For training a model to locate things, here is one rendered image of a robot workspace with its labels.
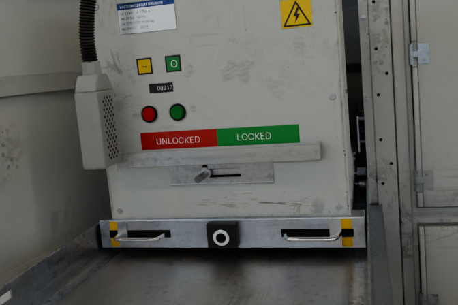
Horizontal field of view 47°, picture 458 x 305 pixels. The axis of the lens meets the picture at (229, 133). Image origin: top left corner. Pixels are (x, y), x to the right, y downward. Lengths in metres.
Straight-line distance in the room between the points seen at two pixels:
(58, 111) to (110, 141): 0.29
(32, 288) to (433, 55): 0.97
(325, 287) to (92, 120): 0.50
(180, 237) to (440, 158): 0.64
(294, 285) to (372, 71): 0.60
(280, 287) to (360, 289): 0.13
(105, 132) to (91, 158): 0.05
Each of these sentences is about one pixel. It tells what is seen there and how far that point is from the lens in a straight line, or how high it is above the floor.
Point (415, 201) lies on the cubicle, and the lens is 1.38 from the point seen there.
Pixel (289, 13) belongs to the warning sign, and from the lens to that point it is 0.99.
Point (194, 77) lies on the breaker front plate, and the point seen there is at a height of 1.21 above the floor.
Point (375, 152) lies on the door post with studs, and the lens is 1.35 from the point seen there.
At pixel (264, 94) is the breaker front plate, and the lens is 1.00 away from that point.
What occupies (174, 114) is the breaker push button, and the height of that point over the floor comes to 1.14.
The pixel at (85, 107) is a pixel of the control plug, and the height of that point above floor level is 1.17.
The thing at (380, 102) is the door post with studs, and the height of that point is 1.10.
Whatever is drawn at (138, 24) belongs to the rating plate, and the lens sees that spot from 1.07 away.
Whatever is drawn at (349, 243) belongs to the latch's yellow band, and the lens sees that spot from 1.03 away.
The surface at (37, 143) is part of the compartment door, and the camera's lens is 1.23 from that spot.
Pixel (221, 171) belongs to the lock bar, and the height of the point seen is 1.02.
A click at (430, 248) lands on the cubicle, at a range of 1.40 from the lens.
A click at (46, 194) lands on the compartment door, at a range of 1.25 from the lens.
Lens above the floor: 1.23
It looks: 8 degrees down
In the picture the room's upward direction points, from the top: 5 degrees counter-clockwise
